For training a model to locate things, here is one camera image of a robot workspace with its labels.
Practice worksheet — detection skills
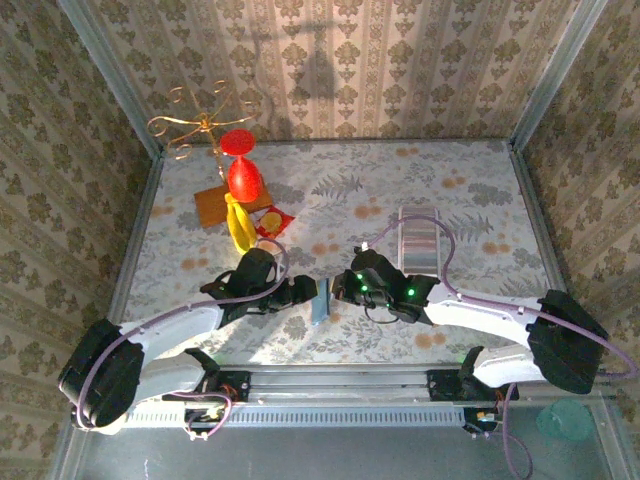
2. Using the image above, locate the red packet with yellow circle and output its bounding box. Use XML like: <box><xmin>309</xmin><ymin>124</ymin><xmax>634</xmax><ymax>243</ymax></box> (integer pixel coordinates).
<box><xmin>252</xmin><ymin>203</ymin><xmax>296</xmax><ymax>244</ymax></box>

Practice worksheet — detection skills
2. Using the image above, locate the yellow banana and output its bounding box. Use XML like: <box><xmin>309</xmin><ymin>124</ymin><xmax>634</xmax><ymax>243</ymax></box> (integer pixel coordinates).
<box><xmin>223</xmin><ymin>192</ymin><xmax>260</xmax><ymax>256</ymax></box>

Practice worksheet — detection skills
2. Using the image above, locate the brown wooden board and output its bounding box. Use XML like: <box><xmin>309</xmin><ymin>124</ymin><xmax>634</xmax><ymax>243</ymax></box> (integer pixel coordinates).
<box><xmin>193</xmin><ymin>182</ymin><xmax>275</xmax><ymax>230</ymax></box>

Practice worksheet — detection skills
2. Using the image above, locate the red wine glass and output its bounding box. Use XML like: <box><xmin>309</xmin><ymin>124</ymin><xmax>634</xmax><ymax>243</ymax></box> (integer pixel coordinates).
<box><xmin>219</xmin><ymin>128</ymin><xmax>264</xmax><ymax>204</ymax></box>

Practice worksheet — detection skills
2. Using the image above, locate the teal transparent glass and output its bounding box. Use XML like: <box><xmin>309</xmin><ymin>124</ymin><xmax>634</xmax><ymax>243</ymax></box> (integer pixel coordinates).
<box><xmin>535</xmin><ymin>399</ymin><xmax>595</xmax><ymax>443</ymax></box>

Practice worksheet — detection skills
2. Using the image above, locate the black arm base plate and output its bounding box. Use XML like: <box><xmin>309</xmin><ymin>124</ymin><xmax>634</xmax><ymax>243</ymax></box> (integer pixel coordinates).
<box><xmin>199</xmin><ymin>369</ymin><xmax>252</xmax><ymax>403</ymax></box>
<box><xmin>427</xmin><ymin>368</ymin><xmax>520</xmax><ymax>402</ymax></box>

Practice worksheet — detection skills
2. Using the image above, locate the white slotted cable duct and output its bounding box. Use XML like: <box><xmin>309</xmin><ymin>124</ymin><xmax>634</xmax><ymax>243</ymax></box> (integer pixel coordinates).
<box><xmin>122</xmin><ymin>403</ymin><xmax>465</xmax><ymax>429</ymax></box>

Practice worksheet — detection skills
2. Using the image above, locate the metal table edge rail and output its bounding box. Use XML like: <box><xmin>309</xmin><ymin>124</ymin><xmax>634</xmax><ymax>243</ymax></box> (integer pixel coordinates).
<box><xmin>508</xmin><ymin>142</ymin><xmax>576</xmax><ymax>301</ymax></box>
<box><xmin>107</xmin><ymin>152</ymin><xmax>166</xmax><ymax>321</ymax></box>

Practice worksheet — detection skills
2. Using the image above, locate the gold wire hanger stand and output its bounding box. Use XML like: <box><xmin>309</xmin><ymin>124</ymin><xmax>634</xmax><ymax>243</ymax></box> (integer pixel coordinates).
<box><xmin>146</xmin><ymin>79</ymin><xmax>264</xmax><ymax>181</ymax></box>

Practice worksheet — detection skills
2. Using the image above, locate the metal frame post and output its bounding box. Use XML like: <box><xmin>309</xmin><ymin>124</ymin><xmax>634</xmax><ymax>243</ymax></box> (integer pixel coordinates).
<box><xmin>56</xmin><ymin>0</ymin><xmax>166</xmax><ymax>159</ymax></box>
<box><xmin>508</xmin><ymin>0</ymin><xmax>611</xmax><ymax>151</ymax></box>

